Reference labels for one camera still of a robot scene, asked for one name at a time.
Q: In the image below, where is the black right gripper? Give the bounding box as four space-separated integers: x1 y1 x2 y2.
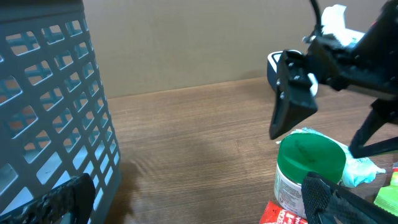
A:
269 1 397 159

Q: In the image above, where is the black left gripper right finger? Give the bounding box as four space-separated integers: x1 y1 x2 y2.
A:
302 172 397 224

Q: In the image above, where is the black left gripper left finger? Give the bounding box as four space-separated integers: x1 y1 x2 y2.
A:
1 173 96 224

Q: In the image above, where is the teal white snack pouch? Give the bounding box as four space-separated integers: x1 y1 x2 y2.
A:
287 128 386 188

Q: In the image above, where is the red candy bar wrapper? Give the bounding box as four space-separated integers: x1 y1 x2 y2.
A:
259 201 308 224

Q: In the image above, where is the green lid white jar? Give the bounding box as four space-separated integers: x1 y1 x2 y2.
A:
274 133 346 218

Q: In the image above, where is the green Haribo gummy bag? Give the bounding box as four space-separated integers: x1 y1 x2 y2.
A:
374 162 398 216

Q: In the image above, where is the white barcode scanner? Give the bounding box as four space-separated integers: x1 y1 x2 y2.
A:
266 51 318 96

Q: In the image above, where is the grey plastic lattice basket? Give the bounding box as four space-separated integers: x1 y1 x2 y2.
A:
1 1 121 223

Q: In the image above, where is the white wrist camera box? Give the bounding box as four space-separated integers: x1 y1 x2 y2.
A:
321 4 364 46

